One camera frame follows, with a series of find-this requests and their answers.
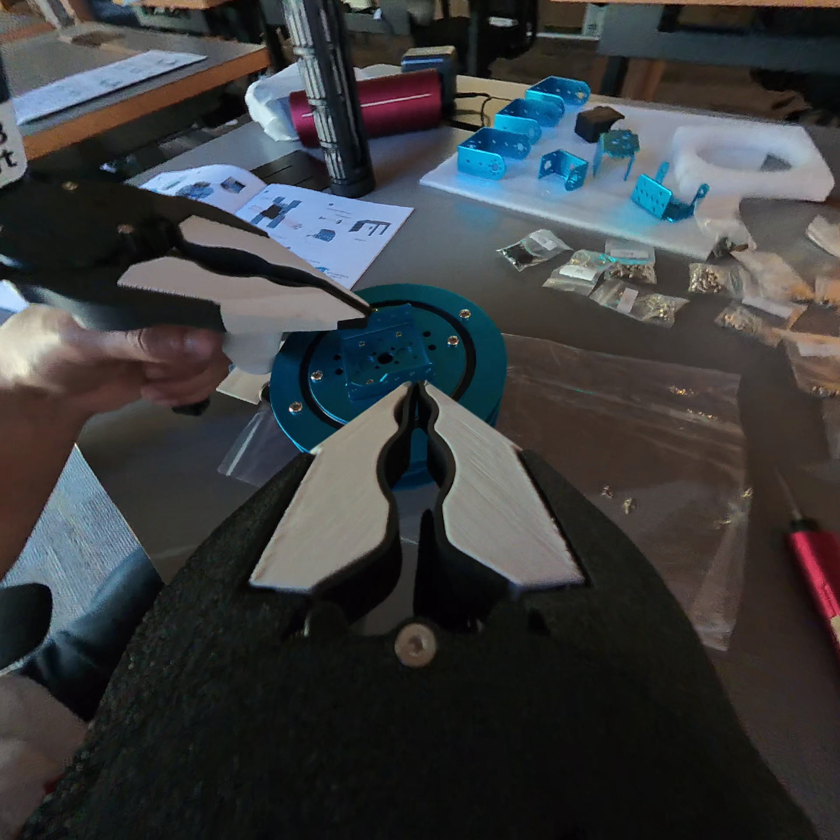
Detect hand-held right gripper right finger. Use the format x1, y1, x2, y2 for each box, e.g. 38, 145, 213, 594
419, 382, 586, 593

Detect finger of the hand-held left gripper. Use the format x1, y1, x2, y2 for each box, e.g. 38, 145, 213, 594
118, 255, 370, 333
175, 218, 373, 317

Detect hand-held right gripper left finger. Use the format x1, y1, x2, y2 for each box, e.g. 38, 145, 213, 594
249, 382, 419, 593

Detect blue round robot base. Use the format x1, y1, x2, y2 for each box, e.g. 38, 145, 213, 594
270, 283, 509, 490

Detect red screwdriver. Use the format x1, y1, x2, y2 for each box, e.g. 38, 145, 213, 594
777, 472, 840, 651

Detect person's left forearm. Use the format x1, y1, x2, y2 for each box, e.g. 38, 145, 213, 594
0, 394, 86, 585

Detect neighbouring grey desk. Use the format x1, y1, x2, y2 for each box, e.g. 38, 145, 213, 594
0, 23, 273, 161

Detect dark grey desk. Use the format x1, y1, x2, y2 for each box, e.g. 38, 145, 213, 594
79, 75, 840, 840

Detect person's left hand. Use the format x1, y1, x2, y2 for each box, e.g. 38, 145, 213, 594
0, 305, 232, 421

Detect black flat device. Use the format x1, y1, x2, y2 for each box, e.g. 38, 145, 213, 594
252, 151, 329, 194

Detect printed instruction manual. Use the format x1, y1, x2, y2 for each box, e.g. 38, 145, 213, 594
141, 164, 416, 404

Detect white crumpled plastic bag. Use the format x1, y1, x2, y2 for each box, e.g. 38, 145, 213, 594
245, 62, 316, 142

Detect large clear plastic bag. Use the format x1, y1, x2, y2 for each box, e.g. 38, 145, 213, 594
218, 331, 752, 651

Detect printed paper sheet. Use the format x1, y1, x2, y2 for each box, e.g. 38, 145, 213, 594
13, 49, 207, 126

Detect black ribbed cylinder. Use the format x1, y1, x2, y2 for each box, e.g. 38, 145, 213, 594
282, 0, 376, 198

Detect red metal cylinder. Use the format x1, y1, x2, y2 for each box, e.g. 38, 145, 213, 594
289, 69, 444, 148

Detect dark grey box device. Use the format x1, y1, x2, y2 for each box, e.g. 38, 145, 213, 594
402, 46, 458, 109

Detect group of small screw bags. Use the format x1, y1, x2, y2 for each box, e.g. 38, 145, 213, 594
497, 217, 840, 460

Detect dark blue trousers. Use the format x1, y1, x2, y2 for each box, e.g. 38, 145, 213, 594
20, 548, 165, 723

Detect white foam sheet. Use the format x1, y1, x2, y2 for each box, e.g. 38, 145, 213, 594
420, 101, 742, 260

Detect black servo motor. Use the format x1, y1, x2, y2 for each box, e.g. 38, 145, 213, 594
575, 105, 626, 142

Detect white shirt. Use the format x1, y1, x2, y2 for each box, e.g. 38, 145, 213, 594
0, 672, 89, 840

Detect large blue U bracket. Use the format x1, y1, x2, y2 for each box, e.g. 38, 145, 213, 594
457, 128, 531, 179
525, 77, 592, 109
493, 98, 565, 142

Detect black cable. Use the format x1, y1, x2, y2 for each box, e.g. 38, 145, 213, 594
453, 92, 506, 129

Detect small blue angle bracket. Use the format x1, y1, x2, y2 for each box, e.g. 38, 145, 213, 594
538, 150, 588, 191

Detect black neck strap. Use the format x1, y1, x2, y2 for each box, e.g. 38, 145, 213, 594
0, 584, 53, 670

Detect blue perforated U bracket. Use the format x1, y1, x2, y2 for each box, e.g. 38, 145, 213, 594
631, 163, 710, 223

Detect blue claw-shaped bracket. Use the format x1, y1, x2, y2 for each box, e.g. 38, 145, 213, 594
594, 129, 641, 181

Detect white foam ring block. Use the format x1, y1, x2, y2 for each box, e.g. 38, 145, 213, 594
672, 123, 834, 204

